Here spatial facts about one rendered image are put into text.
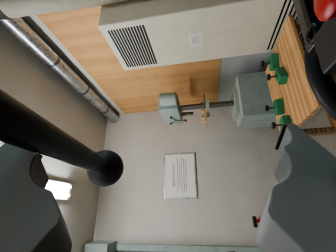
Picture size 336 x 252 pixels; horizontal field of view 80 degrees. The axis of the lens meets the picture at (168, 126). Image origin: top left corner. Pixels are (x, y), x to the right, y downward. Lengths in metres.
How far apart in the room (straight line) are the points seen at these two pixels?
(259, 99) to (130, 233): 2.32
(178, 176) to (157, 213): 0.57
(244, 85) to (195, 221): 1.79
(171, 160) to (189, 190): 0.49
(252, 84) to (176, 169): 1.52
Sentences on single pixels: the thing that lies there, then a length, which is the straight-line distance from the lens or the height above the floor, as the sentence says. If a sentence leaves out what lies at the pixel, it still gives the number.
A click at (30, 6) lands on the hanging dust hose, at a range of 1.94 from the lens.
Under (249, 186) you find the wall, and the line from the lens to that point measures 2.97.
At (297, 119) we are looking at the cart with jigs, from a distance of 1.49.
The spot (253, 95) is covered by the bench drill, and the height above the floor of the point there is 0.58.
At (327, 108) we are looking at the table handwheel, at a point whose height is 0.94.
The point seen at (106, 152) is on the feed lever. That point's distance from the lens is 0.20.
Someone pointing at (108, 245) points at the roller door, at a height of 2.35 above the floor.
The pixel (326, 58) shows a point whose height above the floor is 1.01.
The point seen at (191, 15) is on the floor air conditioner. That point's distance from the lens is 1.57.
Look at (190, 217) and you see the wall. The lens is 2.92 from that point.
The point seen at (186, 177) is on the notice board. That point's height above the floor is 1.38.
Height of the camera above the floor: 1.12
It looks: 10 degrees up
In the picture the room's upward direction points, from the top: 94 degrees counter-clockwise
